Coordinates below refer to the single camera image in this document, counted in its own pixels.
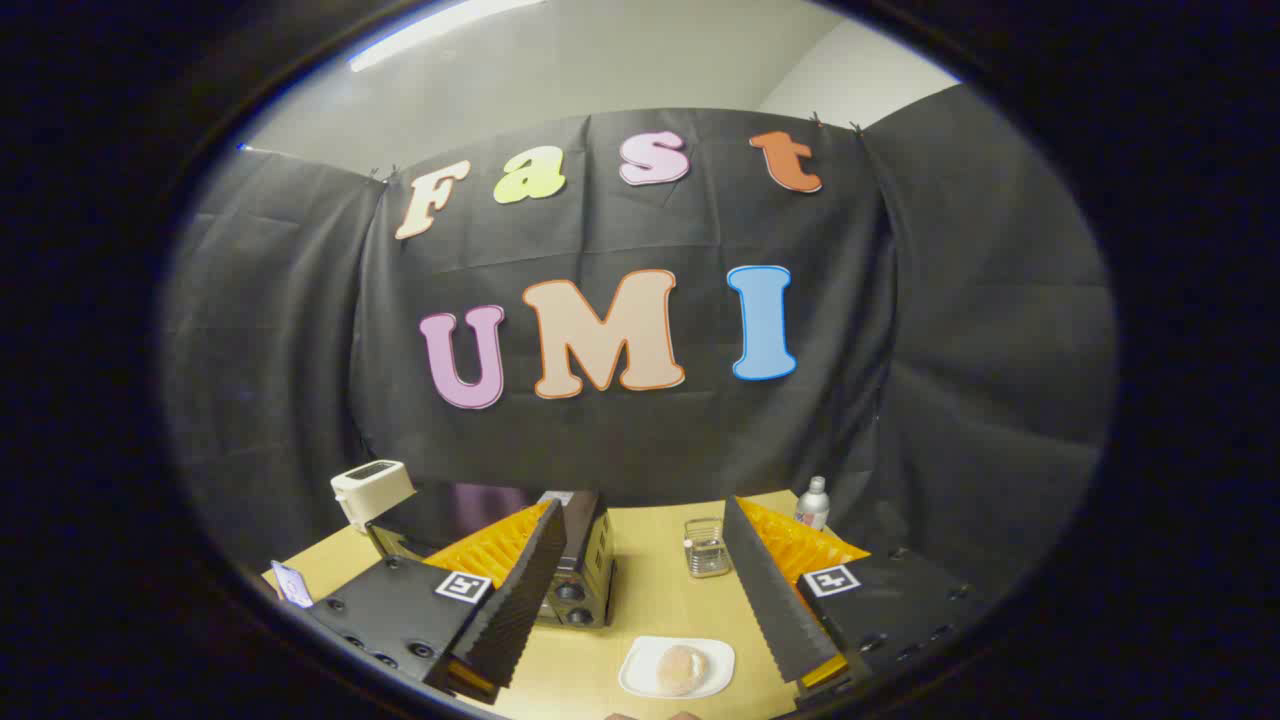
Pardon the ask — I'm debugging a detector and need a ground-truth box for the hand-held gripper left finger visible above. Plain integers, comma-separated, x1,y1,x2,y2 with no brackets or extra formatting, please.
303,498,569,706

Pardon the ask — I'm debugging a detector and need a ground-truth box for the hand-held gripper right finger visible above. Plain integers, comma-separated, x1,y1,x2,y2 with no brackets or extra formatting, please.
721,496,990,710

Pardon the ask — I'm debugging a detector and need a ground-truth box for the black toaster oven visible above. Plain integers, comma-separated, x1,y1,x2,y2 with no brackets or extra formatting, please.
365,483,617,629

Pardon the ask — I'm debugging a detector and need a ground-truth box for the sugar coated bread bun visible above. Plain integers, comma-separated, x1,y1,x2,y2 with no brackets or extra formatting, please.
656,645,709,696

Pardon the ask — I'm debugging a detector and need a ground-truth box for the white pop-up toaster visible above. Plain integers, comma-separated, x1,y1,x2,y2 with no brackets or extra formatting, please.
331,460,416,533

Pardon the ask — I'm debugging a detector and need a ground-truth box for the plastic bottle with pink label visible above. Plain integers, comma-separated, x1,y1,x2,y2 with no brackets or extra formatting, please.
794,476,831,532

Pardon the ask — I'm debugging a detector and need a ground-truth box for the white plate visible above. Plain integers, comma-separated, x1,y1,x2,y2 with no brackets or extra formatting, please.
618,635,736,700

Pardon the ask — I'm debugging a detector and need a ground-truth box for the black backdrop cloth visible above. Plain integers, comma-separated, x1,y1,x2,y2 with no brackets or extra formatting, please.
160,85,1118,601

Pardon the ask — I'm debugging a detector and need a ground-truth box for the clear wire utensil holder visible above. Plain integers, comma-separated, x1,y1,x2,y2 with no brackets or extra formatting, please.
684,517,732,579

